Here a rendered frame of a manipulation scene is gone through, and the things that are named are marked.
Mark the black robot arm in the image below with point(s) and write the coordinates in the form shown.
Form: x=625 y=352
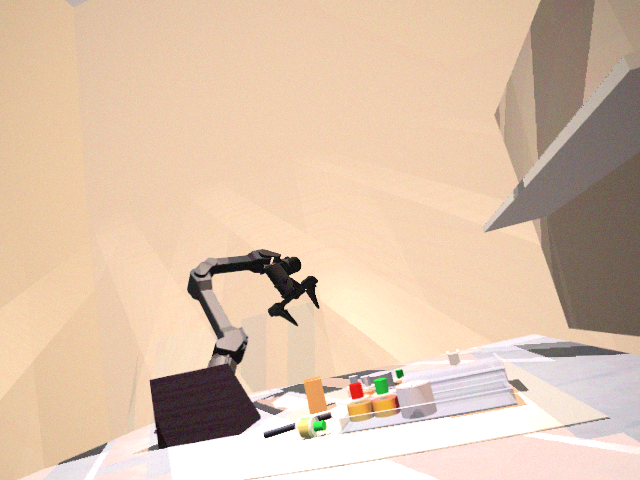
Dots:
x=231 y=343

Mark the dark grey rod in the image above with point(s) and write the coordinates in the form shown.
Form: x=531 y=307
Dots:
x=291 y=427

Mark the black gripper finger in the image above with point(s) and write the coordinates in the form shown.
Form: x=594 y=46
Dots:
x=285 y=314
x=311 y=293

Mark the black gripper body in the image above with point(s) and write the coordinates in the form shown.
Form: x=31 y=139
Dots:
x=287 y=288

